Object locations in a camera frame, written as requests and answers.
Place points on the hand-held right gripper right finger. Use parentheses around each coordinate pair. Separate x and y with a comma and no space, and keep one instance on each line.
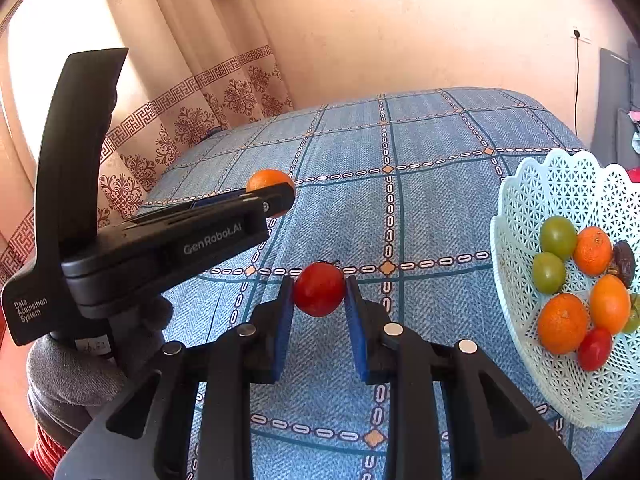
(357,332)

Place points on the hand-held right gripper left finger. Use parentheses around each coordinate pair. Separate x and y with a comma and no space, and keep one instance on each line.
(282,332)

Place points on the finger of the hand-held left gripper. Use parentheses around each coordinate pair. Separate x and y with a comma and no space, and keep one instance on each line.
(210,203)
(279,201)

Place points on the small round orange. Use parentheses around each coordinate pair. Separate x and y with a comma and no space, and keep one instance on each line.
(265,180)

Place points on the red tomato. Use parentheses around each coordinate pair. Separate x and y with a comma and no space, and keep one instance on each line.
(319,289)
(595,350)

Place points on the small green tomato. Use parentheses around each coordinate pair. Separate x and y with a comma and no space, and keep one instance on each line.
(548,273)

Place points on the large rough orange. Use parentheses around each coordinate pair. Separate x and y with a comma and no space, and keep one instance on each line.
(562,324)

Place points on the light blue lattice basket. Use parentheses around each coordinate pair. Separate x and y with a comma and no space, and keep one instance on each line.
(525,200)

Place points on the large green tomato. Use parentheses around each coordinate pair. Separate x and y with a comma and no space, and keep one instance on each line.
(559,236)

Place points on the flattish orange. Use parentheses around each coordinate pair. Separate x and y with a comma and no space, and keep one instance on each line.
(592,250)

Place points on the smooth oval orange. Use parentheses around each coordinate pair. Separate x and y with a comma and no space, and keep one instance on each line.
(610,305)

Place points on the dark wrinkled avocado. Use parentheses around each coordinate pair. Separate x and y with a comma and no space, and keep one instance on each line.
(625,260)

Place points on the person's left hand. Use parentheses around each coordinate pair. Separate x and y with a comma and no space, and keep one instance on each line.
(75,385)

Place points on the beige patterned curtain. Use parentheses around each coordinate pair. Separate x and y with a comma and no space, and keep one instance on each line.
(200,85)

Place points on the blue checked blanket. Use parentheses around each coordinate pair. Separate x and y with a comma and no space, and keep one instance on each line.
(425,210)

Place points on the pink and white cloth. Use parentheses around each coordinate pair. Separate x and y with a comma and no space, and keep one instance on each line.
(635,130)

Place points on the grey headboard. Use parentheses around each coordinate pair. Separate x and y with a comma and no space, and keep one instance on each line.
(612,90)

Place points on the white wall socket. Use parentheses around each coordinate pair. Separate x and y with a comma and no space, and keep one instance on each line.
(581,33)

